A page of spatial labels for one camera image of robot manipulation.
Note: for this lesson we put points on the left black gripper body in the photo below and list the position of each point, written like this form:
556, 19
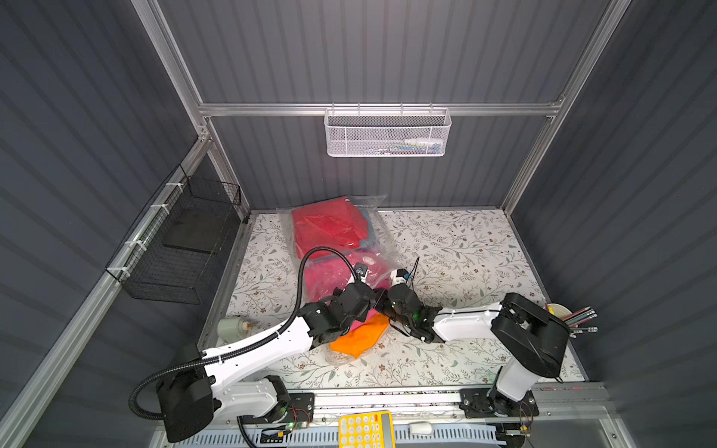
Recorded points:
372, 297

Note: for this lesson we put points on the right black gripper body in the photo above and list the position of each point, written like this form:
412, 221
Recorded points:
400, 287

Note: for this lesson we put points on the pink trousers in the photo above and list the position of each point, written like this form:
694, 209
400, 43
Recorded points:
322, 277

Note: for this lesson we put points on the orange trousers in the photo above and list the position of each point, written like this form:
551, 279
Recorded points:
365, 337

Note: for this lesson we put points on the clear plastic vacuum bag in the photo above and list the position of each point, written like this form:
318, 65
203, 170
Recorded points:
387, 248

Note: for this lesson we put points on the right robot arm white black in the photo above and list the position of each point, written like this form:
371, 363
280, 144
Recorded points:
535, 339

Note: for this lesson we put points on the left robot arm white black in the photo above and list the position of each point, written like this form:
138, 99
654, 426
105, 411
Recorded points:
193, 394

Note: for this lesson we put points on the pale green vacuum pump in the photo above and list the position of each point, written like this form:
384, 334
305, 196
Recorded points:
233, 329

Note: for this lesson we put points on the grey blue folded garment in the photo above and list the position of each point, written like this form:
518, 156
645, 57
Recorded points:
372, 220

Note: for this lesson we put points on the red folded garment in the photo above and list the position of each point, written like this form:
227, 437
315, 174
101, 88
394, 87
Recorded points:
335, 223

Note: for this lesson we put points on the small white box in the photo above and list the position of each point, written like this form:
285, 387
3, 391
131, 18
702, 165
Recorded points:
420, 429

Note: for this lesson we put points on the yellow calculator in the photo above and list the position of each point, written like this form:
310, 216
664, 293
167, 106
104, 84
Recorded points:
368, 430

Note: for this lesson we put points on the white bottle in basket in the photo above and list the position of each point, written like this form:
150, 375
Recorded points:
429, 144

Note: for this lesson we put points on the cup with pens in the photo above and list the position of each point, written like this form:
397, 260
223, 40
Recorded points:
576, 321

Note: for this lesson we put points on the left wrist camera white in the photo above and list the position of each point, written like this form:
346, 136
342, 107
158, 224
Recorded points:
361, 270

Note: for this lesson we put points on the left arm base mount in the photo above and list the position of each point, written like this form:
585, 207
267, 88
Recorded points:
268, 401

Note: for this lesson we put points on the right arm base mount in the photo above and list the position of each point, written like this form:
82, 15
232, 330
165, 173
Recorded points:
488, 402

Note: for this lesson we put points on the white wire mesh basket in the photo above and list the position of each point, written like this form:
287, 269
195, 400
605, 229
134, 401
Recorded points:
380, 132

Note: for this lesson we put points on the black wire mesh basket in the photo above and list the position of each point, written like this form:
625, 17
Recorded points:
180, 255

